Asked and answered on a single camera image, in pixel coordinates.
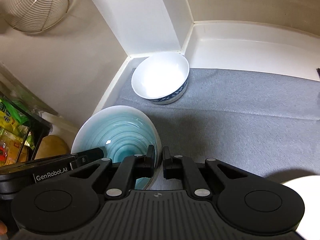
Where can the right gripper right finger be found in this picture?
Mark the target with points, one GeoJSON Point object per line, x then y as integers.
{"type": "Point", "coordinates": [187, 171]}

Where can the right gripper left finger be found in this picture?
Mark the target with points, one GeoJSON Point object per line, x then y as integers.
{"type": "Point", "coordinates": [129, 170]}

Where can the light blue glazed bowl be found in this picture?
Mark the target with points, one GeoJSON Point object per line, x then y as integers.
{"type": "Point", "coordinates": [120, 131]}

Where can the white bowl blue pattern rim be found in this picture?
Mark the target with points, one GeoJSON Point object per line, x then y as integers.
{"type": "Point", "coordinates": [161, 78]}

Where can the orange labelled bottle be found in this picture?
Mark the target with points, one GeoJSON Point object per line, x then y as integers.
{"type": "Point", "coordinates": [10, 153]}

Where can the wooden cutting board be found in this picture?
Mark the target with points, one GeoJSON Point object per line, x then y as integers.
{"type": "Point", "coordinates": [51, 146]}

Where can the green yellow snack bag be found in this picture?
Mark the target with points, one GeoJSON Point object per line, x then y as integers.
{"type": "Point", "coordinates": [15, 122]}

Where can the grey dish mat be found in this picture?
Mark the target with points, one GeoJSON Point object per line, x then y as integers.
{"type": "Point", "coordinates": [266, 124]}

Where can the metal wire strainer basket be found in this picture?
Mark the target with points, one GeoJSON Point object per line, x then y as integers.
{"type": "Point", "coordinates": [33, 16]}

